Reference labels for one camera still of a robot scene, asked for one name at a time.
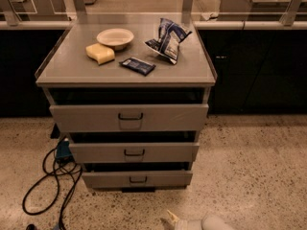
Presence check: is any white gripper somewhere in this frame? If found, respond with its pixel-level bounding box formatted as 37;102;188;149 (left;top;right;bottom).
160;210;202;230

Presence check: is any grey bottom drawer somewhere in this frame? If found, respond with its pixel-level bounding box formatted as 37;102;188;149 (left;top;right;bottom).
83;171;193;189

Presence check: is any grey middle drawer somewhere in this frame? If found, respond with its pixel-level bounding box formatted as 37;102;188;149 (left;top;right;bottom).
69;143;200;164

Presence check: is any grey drawer cabinet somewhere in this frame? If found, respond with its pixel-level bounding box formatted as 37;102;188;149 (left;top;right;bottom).
34;12;219;194

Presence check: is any blue power box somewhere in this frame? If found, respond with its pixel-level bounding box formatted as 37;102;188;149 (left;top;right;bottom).
56;138;72;161

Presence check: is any blue flat snack packet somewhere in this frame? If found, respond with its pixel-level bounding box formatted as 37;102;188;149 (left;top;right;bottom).
120;57;155;76

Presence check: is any yellow sponge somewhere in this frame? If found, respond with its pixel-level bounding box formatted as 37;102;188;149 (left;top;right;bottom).
85;43;115;64

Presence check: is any crumpled blue chip bag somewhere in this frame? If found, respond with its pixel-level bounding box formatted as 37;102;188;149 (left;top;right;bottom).
145;18;192;64

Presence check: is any white bowl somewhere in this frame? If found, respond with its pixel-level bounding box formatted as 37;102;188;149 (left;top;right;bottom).
96;29;134;51

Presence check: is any background grey counter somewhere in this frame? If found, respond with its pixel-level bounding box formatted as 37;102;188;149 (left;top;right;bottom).
218;0;291;21

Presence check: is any grey railing bar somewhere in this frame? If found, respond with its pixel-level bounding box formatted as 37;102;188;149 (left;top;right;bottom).
0;21;307;31

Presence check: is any black floor cable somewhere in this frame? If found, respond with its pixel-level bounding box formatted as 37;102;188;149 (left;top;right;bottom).
21;141;84;230

